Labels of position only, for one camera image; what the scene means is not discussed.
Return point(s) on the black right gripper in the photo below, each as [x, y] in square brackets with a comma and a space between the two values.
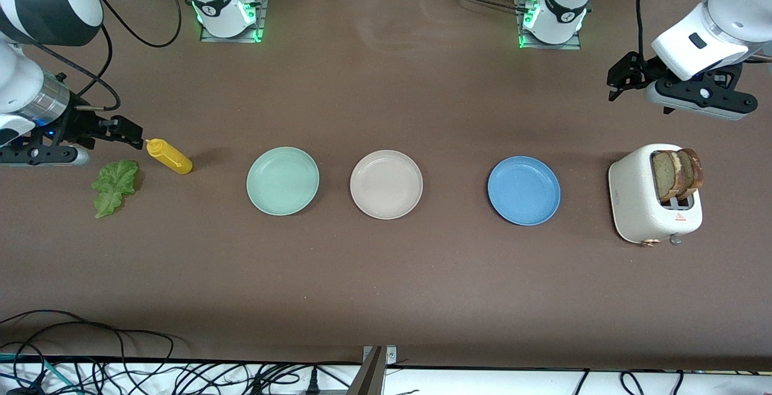
[77, 122]

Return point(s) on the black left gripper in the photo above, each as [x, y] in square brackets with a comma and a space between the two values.
[648, 69]

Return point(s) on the green lettuce leaf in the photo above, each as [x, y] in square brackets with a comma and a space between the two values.
[113, 187]

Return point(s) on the brown bread slice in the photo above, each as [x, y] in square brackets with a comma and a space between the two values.
[692, 169]
[663, 175]

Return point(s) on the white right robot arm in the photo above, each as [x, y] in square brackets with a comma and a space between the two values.
[48, 3]

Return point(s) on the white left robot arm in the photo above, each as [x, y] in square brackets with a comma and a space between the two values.
[733, 9]

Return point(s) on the blue round plate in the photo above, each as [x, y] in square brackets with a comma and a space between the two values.
[523, 190]

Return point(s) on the mint green round plate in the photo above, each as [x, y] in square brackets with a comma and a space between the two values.
[282, 181]

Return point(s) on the beige round plate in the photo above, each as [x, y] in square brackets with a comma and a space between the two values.
[386, 184]

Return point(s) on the yellow squeeze mustard bottle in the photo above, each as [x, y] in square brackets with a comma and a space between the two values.
[172, 157]

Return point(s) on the white two-slot toaster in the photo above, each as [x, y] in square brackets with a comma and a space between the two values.
[633, 202]

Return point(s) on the black power plug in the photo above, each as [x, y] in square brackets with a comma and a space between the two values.
[313, 382]

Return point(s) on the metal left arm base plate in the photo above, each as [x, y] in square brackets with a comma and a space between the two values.
[573, 43]

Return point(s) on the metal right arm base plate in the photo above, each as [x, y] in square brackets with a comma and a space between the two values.
[263, 15]

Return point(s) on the grey metal camera post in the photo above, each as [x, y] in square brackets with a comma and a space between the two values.
[369, 378]

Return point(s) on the silver mounting bracket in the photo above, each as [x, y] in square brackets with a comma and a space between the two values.
[392, 356]

